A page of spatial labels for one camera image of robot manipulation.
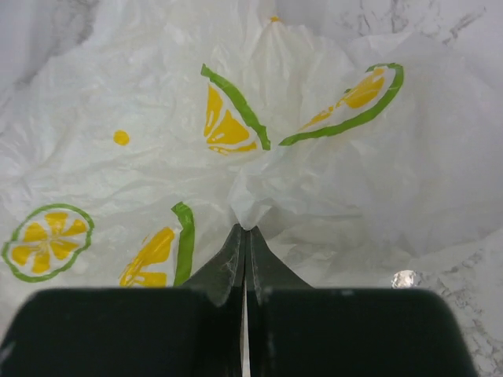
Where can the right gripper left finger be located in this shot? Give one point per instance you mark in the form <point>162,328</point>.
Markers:
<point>190,330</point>

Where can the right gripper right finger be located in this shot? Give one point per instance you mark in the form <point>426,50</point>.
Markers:
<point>298,330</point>

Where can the white lemon-print plastic bag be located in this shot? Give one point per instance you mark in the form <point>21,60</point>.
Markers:
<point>374,162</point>

